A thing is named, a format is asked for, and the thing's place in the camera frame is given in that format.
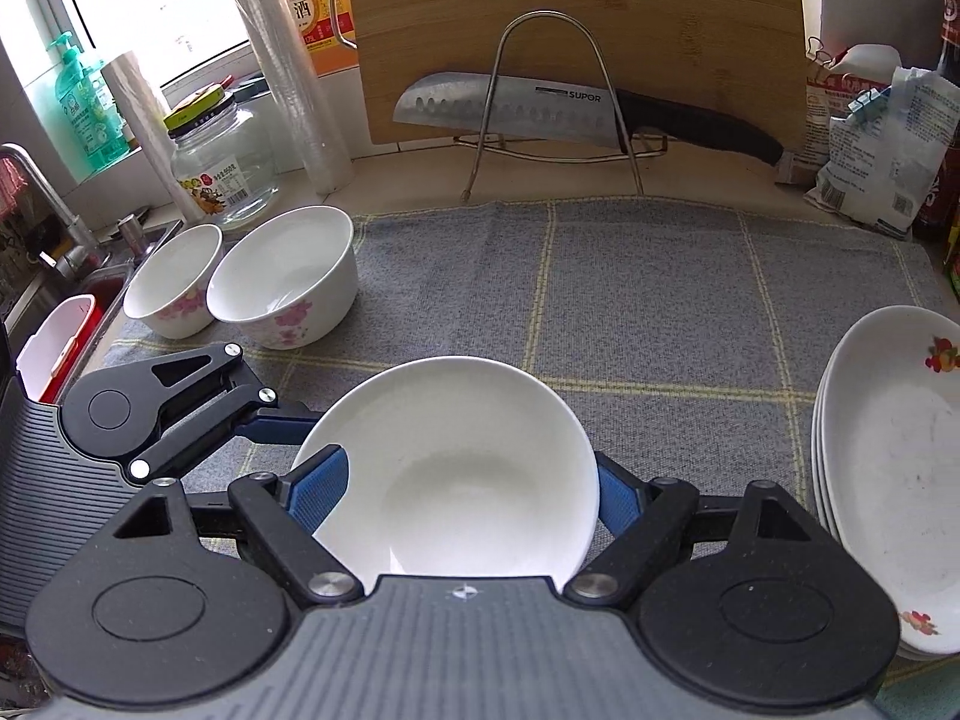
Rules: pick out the small pink floral bowl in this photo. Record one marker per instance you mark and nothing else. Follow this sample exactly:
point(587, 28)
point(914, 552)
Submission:
point(172, 277)

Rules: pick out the white blue plastic bag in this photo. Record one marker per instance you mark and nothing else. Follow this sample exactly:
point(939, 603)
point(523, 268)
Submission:
point(877, 165)

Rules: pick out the steel faucet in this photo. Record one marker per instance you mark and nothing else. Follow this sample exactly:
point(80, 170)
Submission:
point(52, 217)

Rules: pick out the grey checked towel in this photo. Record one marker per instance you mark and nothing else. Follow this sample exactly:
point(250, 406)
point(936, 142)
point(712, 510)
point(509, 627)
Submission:
point(637, 300)

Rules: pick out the steel sink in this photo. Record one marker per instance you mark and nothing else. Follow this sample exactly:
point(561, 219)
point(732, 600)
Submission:
point(127, 255)

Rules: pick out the green dish soap bottle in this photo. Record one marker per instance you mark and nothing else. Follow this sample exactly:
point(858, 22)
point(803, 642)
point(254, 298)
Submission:
point(90, 105)

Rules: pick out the teal binder clip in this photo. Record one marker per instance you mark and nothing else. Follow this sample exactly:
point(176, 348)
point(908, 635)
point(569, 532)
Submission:
point(868, 106)

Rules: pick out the black binder clip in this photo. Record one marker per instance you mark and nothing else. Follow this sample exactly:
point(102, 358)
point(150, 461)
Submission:
point(816, 51)

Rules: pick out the dark green container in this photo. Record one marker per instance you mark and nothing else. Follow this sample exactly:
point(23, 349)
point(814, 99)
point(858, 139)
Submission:
point(247, 88)

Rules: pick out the white fruit print plate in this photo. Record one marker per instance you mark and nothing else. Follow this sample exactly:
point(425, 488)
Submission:
point(820, 465)
point(900, 465)
point(814, 435)

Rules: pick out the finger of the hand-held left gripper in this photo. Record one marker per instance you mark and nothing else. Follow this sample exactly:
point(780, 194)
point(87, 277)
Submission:
point(277, 427)

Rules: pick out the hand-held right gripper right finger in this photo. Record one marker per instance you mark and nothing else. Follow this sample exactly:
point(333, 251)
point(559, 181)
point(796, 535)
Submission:
point(615, 495)

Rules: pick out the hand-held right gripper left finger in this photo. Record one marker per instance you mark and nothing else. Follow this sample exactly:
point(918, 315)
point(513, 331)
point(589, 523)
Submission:
point(319, 487)

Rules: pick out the red white plastic bag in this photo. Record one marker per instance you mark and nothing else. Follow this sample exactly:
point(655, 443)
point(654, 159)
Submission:
point(825, 97)

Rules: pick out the red white plastic box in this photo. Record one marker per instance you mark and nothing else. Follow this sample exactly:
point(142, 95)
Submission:
point(52, 345)

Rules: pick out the orange cooking wine jug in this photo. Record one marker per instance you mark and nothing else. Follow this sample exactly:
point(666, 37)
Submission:
point(307, 7)

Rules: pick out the plain white bowl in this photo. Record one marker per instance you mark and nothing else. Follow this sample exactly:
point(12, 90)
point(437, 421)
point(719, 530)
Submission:
point(465, 465)

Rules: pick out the large pink floral bowl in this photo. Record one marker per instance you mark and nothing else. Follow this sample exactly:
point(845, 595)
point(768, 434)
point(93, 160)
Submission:
point(285, 270)

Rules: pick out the tall plastic wrap roll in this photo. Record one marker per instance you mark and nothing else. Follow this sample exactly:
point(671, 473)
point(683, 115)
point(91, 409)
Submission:
point(292, 75)

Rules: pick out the glass jar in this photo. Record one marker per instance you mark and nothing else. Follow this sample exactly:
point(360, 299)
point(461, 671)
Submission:
point(225, 165)

